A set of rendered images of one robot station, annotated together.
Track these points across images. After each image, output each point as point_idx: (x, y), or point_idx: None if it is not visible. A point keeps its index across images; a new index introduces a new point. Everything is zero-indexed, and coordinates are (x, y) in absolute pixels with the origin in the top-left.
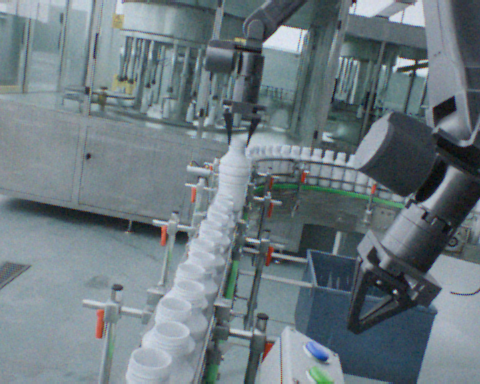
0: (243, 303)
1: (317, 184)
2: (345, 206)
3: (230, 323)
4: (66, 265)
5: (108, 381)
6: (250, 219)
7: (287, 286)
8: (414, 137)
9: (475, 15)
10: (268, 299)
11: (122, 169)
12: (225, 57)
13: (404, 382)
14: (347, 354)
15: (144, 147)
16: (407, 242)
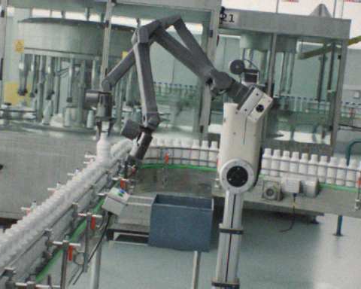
0: (145, 275)
1: (180, 163)
2: (201, 177)
3: (133, 287)
4: None
5: None
6: (129, 187)
7: (186, 264)
8: (133, 126)
9: (150, 92)
10: (168, 272)
11: (31, 175)
12: (94, 97)
13: (202, 250)
14: (171, 238)
15: (50, 153)
16: (134, 152)
